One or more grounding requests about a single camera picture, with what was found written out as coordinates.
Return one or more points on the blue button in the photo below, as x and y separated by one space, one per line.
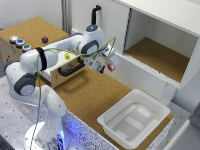
20 42

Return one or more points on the wooden drawer box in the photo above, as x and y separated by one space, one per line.
30 28

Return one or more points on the red button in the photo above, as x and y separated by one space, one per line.
13 38

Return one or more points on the yellow block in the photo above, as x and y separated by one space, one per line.
67 55

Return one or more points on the purple block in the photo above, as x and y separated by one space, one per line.
44 39

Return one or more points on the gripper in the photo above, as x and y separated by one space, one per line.
98 60

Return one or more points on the green button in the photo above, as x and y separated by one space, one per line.
26 47

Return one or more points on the wooden drawer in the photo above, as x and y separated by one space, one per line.
66 78

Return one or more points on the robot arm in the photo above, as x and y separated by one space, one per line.
50 100

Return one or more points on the white cabinet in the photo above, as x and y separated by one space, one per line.
173 13

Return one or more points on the white sliding door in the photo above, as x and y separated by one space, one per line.
113 16

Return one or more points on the white plastic box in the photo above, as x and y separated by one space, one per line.
133 120

